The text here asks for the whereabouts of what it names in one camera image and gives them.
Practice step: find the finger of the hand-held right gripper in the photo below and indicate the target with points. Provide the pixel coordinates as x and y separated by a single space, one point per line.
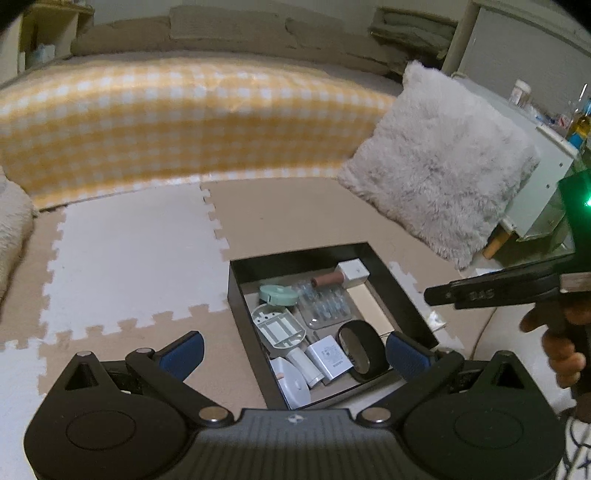
498 286

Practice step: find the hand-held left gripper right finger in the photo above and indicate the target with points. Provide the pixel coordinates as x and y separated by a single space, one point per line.
406 357

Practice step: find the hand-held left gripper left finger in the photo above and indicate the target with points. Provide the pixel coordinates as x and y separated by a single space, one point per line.
182 353

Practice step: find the black computer mouse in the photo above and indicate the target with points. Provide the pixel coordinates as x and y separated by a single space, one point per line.
364 350

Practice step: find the light wooden board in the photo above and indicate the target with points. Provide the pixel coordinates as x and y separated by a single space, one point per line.
369 307

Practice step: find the white square charger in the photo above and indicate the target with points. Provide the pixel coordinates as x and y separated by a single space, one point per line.
328 360

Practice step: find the black box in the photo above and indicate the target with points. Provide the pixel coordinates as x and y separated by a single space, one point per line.
240 286

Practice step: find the clear plastic case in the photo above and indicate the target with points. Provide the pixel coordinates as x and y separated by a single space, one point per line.
325 307

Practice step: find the grey plastic socket frame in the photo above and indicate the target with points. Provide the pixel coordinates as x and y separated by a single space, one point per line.
277 330

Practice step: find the white cylinder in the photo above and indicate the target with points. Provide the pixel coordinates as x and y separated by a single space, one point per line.
307 367

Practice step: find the white cube adapter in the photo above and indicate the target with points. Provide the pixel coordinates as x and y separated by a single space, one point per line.
353 272

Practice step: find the round green tape measure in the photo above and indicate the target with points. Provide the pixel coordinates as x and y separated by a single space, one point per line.
277 295

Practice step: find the brown cylinder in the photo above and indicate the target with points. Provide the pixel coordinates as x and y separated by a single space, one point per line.
328 279

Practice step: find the white round device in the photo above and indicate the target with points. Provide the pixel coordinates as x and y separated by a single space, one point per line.
291 385

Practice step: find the person's right hand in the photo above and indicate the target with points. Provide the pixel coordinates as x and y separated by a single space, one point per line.
563 355

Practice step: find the clear tape strip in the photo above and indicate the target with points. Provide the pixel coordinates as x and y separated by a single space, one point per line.
435 321

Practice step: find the white foam mat tile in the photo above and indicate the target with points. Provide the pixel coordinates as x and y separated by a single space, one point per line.
18 415
415 286
129 258

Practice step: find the white cabinet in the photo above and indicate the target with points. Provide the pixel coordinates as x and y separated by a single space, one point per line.
521 138

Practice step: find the yellow glass bottle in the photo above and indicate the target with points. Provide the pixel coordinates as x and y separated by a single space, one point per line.
579 120

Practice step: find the white jar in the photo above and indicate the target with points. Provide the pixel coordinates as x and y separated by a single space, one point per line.
520 92

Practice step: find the beige foam mat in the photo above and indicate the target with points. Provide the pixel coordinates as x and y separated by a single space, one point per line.
286 212

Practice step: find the white louvred door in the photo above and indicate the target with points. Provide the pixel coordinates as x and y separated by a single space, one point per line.
517 41

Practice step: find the yellow checkered sheet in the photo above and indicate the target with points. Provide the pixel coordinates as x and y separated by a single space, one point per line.
161 124

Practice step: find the folded beige blankets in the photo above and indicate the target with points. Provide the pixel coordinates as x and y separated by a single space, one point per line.
411 27

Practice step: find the brown rolled duvet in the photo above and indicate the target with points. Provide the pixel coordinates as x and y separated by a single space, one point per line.
120 41

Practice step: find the tissue box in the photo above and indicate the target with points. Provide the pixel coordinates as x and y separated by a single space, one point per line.
39 53

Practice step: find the wooden shelf unit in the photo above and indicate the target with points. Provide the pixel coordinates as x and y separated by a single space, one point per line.
14 55

